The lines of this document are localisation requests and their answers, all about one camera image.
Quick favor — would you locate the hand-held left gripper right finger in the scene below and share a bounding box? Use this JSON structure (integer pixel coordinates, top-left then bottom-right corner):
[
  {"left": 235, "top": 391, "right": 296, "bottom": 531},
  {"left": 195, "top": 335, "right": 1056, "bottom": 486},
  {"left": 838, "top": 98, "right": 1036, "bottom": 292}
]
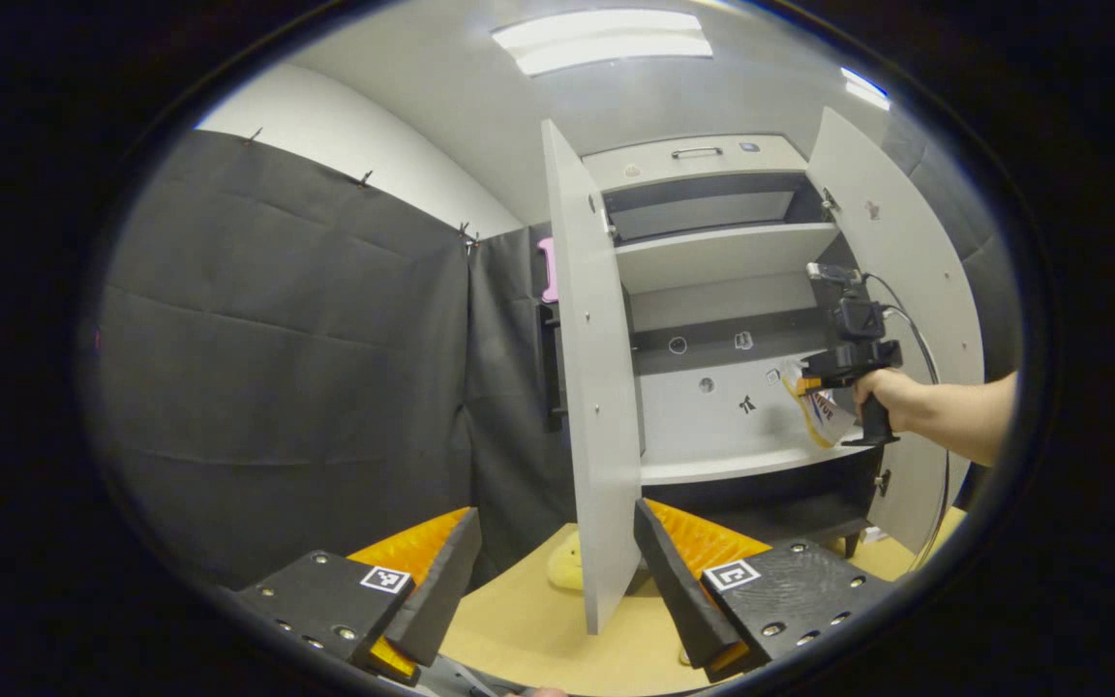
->
[{"left": 633, "top": 499, "right": 897, "bottom": 683}]

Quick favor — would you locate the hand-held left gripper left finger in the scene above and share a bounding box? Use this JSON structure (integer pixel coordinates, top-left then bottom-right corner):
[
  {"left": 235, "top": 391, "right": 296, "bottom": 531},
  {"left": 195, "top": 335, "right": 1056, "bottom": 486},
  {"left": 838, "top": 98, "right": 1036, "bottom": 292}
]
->
[{"left": 228, "top": 506, "right": 483, "bottom": 686}]

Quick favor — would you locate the white shoe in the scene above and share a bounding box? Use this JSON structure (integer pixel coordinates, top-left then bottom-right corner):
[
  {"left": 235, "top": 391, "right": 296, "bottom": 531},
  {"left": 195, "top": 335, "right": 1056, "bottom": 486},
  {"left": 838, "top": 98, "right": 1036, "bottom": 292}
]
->
[{"left": 780, "top": 360, "right": 859, "bottom": 449}]

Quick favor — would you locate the grey shoe cabinet door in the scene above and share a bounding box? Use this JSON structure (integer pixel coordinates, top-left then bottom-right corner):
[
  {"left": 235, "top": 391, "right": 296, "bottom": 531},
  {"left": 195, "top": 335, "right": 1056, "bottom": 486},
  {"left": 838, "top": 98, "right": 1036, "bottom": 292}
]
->
[
  {"left": 540, "top": 119, "right": 644, "bottom": 635},
  {"left": 806, "top": 106, "right": 986, "bottom": 553}
]

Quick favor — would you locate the grey shoe cabinet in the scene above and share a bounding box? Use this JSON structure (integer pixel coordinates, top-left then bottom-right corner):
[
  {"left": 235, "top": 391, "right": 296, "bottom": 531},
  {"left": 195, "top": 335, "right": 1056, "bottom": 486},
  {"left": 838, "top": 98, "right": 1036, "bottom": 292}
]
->
[{"left": 540, "top": 106, "right": 986, "bottom": 635}]

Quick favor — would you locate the grey cabinet drawer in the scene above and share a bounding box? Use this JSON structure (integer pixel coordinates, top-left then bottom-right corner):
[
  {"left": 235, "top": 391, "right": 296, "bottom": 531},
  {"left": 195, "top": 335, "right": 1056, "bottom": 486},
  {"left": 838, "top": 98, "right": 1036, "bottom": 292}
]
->
[{"left": 582, "top": 134, "right": 810, "bottom": 193}]

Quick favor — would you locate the yellow plush toy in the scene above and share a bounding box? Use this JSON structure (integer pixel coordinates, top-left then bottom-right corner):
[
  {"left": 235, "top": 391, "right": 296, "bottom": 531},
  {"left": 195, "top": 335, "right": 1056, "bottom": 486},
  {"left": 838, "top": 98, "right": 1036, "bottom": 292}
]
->
[{"left": 547, "top": 537, "right": 586, "bottom": 591}]

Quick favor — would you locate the small ceiling light panel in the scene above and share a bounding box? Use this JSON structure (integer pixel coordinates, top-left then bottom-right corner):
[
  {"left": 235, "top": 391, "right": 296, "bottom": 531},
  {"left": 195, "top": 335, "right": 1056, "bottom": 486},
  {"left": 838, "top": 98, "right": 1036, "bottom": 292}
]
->
[{"left": 841, "top": 67, "right": 892, "bottom": 110}]

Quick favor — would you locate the black backdrop cloth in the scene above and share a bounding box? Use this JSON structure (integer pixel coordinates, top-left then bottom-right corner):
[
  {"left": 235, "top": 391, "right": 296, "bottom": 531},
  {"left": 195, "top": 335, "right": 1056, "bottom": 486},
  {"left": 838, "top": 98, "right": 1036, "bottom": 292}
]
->
[{"left": 93, "top": 106, "right": 1023, "bottom": 591}]

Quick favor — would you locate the large ceiling light panel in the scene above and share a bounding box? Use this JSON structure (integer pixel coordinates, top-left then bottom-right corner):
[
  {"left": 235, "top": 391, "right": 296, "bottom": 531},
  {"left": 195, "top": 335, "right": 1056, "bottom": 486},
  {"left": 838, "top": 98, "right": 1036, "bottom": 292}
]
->
[{"left": 492, "top": 10, "right": 713, "bottom": 76}]

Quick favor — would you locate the black cabinet door handle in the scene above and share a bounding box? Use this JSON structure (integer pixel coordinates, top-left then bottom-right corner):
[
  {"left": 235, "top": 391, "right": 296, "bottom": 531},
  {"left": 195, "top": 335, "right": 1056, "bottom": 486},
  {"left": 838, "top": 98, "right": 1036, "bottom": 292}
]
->
[{"left": 538, "top": 302, "right": 568, "bottom": 432}]

